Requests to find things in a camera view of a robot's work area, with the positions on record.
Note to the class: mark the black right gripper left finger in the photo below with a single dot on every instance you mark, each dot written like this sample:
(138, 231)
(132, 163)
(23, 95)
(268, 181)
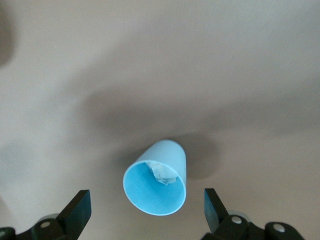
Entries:
(77, 212)

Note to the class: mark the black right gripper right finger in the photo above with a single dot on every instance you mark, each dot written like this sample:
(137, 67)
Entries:
(215, 215)

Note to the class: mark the blue cup holding white tissue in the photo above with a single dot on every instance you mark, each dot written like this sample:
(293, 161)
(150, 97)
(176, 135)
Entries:
(150, 195)

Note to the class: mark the crumpled white tissue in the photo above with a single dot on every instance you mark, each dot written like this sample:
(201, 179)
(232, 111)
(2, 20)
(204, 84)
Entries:
(162, 173)

